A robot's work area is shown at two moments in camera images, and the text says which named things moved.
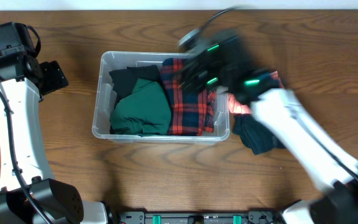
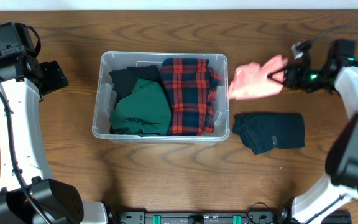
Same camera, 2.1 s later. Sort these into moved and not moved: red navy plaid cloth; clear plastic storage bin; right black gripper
Moved: right black gripper
Not moved: red navy plaid cloth; clear plastic storage bin
